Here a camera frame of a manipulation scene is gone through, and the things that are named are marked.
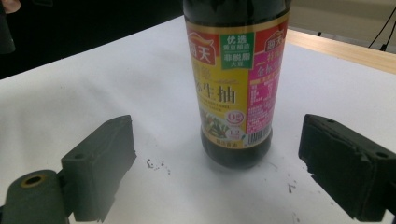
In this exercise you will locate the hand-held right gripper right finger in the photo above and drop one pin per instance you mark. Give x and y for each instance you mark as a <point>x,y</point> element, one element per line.
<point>348,168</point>

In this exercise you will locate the dark soy sauce bottle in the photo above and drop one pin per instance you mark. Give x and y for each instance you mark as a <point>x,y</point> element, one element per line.
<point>230,77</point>

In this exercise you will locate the white table cover board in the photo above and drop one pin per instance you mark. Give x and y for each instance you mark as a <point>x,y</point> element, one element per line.
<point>93,77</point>

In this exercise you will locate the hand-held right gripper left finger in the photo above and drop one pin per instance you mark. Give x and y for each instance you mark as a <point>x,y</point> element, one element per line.
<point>99,161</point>

